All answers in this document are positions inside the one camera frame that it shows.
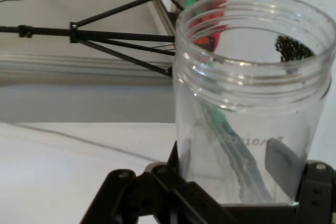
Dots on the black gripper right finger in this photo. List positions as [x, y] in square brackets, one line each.
[319, 195]

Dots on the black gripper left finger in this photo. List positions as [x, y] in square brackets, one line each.
[157, 195]

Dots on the clear plastic jar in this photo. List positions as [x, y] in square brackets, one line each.
[236, 103]

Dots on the black tripod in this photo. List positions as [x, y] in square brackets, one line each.
[118, 35]

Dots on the aluminium wall rail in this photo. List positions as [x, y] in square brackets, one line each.
[162, 14]

